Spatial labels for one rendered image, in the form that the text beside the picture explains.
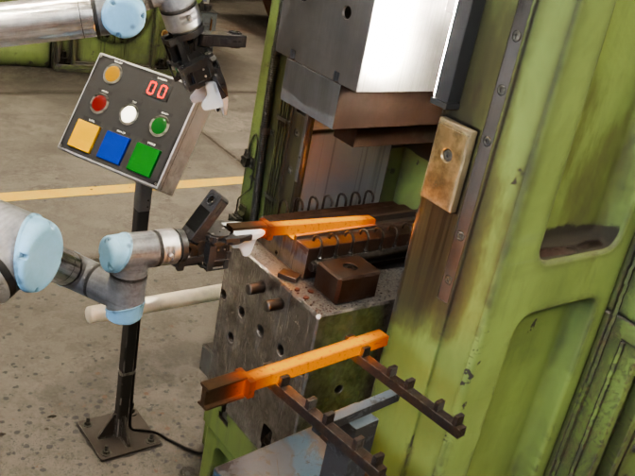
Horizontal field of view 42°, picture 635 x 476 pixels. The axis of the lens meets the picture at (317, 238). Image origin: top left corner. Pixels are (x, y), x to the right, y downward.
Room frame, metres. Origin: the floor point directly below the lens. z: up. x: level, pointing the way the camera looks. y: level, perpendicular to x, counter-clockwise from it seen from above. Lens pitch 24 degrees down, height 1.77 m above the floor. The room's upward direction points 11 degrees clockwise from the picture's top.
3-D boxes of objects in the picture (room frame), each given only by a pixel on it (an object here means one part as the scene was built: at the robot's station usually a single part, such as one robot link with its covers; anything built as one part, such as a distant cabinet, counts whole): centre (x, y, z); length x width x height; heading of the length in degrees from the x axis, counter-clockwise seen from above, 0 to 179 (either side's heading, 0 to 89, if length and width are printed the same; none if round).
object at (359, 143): (1.86, -0.13, 1.24); 0.30 x 0.07 x 0.06; 130
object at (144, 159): (1.93, 0.47, 1.01); 0.07 x 0.05 x 0.07; 65
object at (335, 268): (1.62, -0.08, 0.95); 0.12 x 0.08 x 0.06; 130
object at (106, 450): (2.09, 0.50, 0.05); 0.22 x 0.22 x 0.09; 40
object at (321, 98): (1.85, -0.08, 1.32); 0.42 x 0.20 x 0.10; 130
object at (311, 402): (1.25, -0.13, 0.92); 0.23 x 0.06 x 0.02; 137
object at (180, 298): (1.92, 0.37, 0.62); 0.44 x 0.05 x 0.05; 130
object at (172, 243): (1.50, 0.30, 1.00); 0.08 x 0.05 x 0.08; 40
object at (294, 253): (1.85, -0.08, 0.96); 0.42 x 0.20 x 0.09; 130
